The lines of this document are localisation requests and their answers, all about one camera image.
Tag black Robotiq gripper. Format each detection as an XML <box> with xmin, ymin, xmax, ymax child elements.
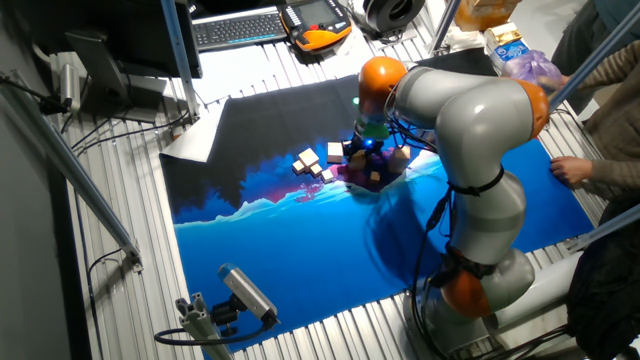
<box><xmin>344</xmin><ymin>133</ymin><xmax>385</xmax><ymax>167</ymax></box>

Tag bare human hand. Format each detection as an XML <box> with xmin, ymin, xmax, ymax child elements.
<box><xmin>549</xmin><ymin>155</ymin><xmax>595</xmax><ymax>187</ymax></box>

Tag white paper sheets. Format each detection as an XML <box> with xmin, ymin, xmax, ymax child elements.
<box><xmin>329</xmin><ymin>34</ymin><xmax>366</xmax><ymax>59</ymax></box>

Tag blue landscape printed cloth mat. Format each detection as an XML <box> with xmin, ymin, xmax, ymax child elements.
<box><xmin>158</xmin><ymin>47</ymin><xmax>596</xmax><ymax>360</ymax></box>

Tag orange black teach pendant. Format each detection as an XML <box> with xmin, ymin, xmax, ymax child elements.
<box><xmin>278</xmin><ymin>0</ymin><xmax>354</xmax><ymax>53</ymax></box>

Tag black round spool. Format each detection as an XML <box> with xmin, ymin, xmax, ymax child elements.
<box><xmin>360</xmin><ymin>0</ymin><xmax>427</xmax><ymax>35</ymax></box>

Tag white tissue paper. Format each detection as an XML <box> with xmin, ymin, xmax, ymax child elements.
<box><xmin>443</xmin><ymin>24</ymin><xmax>489</xmax><ymax>54</ymax></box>

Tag dark computer keyboard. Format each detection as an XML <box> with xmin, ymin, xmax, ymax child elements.
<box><xmin>191</xmin><ymin>5</ymin><xmax>290</xmax><ymax>53</ymax></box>

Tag blue white carton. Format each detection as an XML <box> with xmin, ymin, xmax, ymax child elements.
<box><xmin>482</xmin><ymin>21</ymin><xmax>532</xmax><ymax>76</ymax></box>

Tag orange plastic bag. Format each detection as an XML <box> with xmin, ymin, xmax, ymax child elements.
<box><xmin>453</xmin><ymin>0</ymin><xmax>524</xmax><ymax>33</ymax></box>

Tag purple plastic bag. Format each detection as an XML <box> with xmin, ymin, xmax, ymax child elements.
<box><xmin>501</xmin><ymin>48</ymin><xmax>564</xmax><ymax>94</ymax></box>

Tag white cylindrical roll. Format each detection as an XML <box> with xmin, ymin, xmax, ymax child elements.
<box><xmin>494</xmin><ymin>249</ymin><xmax>584</xmax><ymax>331</ymax></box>

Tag person in beige sweater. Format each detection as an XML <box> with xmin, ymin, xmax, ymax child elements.
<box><xmin>549</xmin><ymin>0</ymin><xmax>640</xmax><ymax>156</ymax></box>

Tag black computer monitor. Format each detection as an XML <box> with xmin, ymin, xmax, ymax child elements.
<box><xmin>14</xmin><ymin>0</ymin><xmax>204</xmax><ymax>81</ymax></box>

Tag person in black jacket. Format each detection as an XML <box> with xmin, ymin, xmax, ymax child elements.
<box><xmin>567</xmin><ymin>189</ymin><xmax>640</xmax><ymax>360</ymax></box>

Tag black monitor stand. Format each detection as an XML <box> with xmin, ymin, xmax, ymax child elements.
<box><xmin>64</xmin><ymin>29</ymin><xmax>174</xmax><ymax>125</ymax></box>

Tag silver cylindrical device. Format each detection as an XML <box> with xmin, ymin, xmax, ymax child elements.
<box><xmin>58</xmin><ymin>62</ymin><xmax>83</xmax><ymax>114</ymax></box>

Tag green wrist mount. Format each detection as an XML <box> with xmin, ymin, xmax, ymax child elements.
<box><xmin>352</xmin><ymin>97</ymin><xmax>391</xmax><ymax>141</ymax></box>

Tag thin black strap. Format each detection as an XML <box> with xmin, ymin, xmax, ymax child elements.
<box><xmin>447</xmin><ymin>164</ymin><xmax>506</xmax><ymax>197</ymax></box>

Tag black cloth strap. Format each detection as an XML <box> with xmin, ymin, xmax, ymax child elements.
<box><xmin>429</xmin><ymin>247</ymin><xmax>499</xmax><ymax>289</ymax></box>

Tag silver camera with blue tip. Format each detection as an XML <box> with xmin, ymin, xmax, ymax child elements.
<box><xmin>217</xmin><ymin>262</ymin><xmax>281</xmax><ymax>327</ymax></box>

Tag thin black cable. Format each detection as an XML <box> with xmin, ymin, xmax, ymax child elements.
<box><xmin>73</xmin><ymin>192</ymin><xmax>124</xmax><ymax>360</ymax></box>
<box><xmin>59</xmin><ymin>108</ymin><xmax>192</xmax><ymax>159</ymax></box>

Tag aluminium frame post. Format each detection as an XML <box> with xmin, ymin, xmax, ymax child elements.
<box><xmin>159</xmin><ymin>0</ymin><xmax>201</xmax><ymax>121</ymax></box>

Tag black camera ball mount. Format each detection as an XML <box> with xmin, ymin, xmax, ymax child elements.
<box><xmin>209</xmin><ymin>294</ymin><xmax>242</xmax><ymax>339</ymax></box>

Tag aluminium profile bracket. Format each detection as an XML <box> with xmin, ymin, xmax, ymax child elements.
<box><xmin>174</xmin><ymin>292</ymin><xmax>236</xmax><ymax>360</ymax></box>

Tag black camera cable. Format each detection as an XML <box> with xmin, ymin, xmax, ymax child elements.
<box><xmin>153</xmin><ymin>319</ymin><xmax>274</xmax><ymax>348</ymax></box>

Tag aluminium frame beam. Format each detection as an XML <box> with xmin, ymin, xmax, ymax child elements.
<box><xmin>567</xmin><ymin>202</ymin><xmax>640</xmax><ymax>253</ymax></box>
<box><xmin>547</xmin><ymin>2</ymin><xmax>640</xmax><ymax>111</ymax></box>
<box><xmin>0</xmin><ymin>72</ymin><xmax>145</xmax><ymax>274</ymax></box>

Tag black cable with plug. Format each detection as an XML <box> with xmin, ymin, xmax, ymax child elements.
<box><xmin>0</xmin><ymin>73</ymin><xmax>71</xmax><ymax>117</ymax></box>

